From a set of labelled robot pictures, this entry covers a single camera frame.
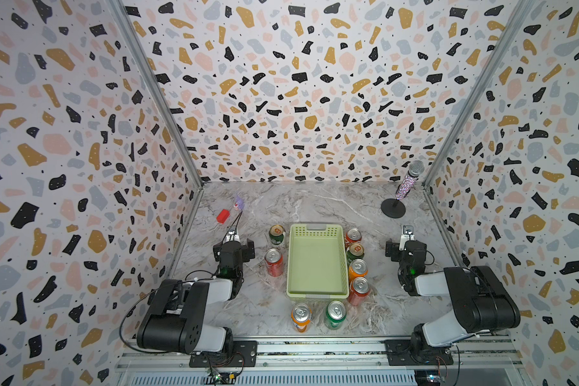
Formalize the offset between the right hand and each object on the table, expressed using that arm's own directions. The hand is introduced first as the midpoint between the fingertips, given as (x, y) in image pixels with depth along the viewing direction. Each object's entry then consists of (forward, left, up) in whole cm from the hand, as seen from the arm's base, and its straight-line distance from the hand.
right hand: (407, 239), depth 94 cm
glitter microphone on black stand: (+20, -1, -5) cm, 20 cm away
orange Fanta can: (-31, +40, +5) cm, 51 cm away
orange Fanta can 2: (-15, +21, +5) cm, 26 cm away
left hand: (-3, +66, +3) cm, 66 cm away
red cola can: (-13, +50, +5) cm, 52 cm away
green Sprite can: (-30, +30, +5) cm, 42 cm away
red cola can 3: (-22, +22, +5) cm, 31 cm away
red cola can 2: (-2, +22, +5) cm, 22 cm away
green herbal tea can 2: (-9, +22, +5) cm, 24 cm away
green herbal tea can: (-2, +51, +6) cm, 51 cm away
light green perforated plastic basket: (-7, +35, -6) cm, 36 cm away
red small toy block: (+12, +76, -2) cm, 77 cm away
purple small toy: (+19, +71, -2) cm, 73 cm away
